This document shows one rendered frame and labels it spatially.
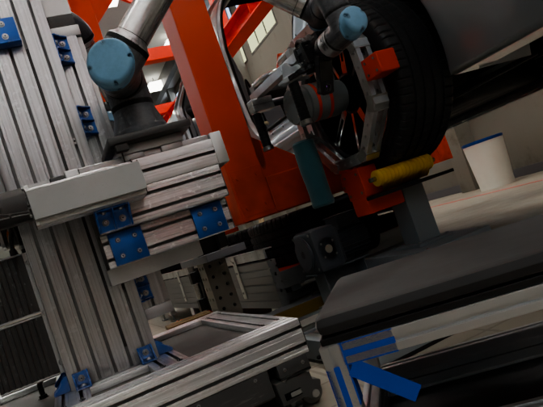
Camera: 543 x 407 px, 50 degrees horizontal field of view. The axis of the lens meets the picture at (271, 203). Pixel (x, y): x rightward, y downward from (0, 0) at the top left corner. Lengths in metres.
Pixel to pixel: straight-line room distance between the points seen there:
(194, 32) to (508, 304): 2.02
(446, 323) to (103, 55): 1.05
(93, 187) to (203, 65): 1.22
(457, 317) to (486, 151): 6.99
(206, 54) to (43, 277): 1.26
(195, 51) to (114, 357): 1.36
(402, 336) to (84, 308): 1.10
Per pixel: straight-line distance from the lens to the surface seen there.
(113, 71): 1.49
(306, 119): 1.88
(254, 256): 2.64
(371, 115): 1.96
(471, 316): 0.78
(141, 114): 1.59
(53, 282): 1.70
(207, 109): 2.45
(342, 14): 1.55
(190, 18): 2.59
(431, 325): 0.78
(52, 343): 1.76
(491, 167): 7.75
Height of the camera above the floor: 0.48
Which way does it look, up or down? 2 degrees up
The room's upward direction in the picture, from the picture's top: 19 degrees counter-clockwise
